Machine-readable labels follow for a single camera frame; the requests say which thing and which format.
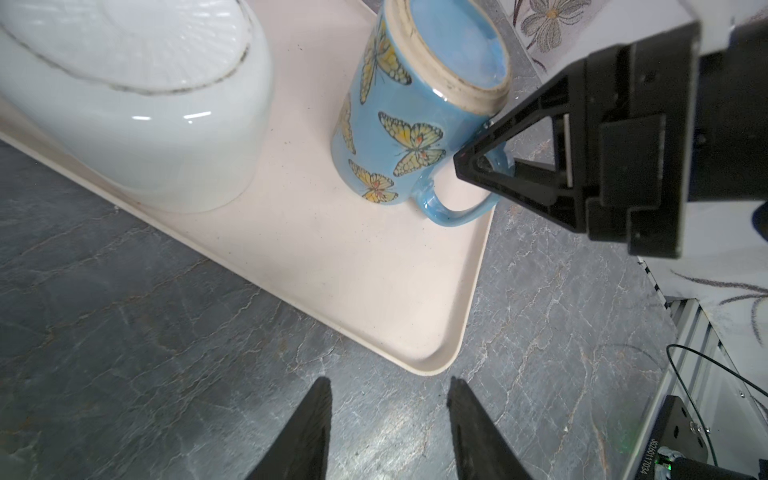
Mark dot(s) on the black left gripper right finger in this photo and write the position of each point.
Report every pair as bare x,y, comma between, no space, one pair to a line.
480,450

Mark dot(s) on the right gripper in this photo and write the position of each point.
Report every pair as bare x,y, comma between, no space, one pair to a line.
666,126

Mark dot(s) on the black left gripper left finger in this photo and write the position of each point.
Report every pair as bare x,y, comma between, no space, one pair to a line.
301,449

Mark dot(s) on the blue butterfly mug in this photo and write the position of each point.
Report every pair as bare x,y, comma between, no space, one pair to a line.
432,76

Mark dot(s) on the white ribbed-bottom mug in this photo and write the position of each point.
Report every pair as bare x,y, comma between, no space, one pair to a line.
168,101

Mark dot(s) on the cream plastic tray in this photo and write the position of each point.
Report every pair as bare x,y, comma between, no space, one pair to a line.
386,277

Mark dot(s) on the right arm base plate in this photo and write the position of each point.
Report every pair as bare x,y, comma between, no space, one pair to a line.
674,435

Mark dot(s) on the aluminium mounting rail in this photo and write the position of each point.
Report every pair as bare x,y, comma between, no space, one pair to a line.
717,360

